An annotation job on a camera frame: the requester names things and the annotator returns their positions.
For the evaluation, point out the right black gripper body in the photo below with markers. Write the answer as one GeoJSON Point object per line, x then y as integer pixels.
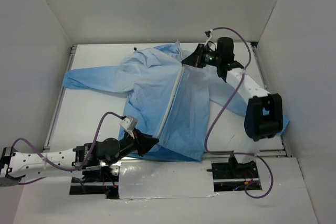
{"type": "Point", "coordinates": [198, 56]}

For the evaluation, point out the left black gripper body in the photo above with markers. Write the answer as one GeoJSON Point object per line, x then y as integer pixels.
{"type": "Point", "coordinates": [138, 142]}

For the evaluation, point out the light blue zip jacket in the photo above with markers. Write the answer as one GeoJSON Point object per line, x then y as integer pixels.
{"type": "Point", "coordinates": [169, 100]}

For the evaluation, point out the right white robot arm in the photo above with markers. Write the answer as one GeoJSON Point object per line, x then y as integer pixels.
{"type": "Point", "coordinates": [263, 116]}

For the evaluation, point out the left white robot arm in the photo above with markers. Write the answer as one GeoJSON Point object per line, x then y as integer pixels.
{"type": "Point", "coordinates": [25, 168]}

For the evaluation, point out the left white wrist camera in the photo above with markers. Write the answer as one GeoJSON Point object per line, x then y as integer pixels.
{"type": "Point", "coordinates": [128, 123]}

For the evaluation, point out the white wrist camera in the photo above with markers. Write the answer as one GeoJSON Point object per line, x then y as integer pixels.
{"type": "Point", "coordinates": [128, 123]}
{"type": "Point", "coordinates": [208, 34]}

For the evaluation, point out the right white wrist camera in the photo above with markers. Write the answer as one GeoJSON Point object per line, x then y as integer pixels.
{"type": "Point", "coordinates": [208, 34]}

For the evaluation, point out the aluminium rail frame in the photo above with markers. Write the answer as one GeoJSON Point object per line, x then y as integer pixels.
{"type": "Point", "coordinates": [169, 96]}

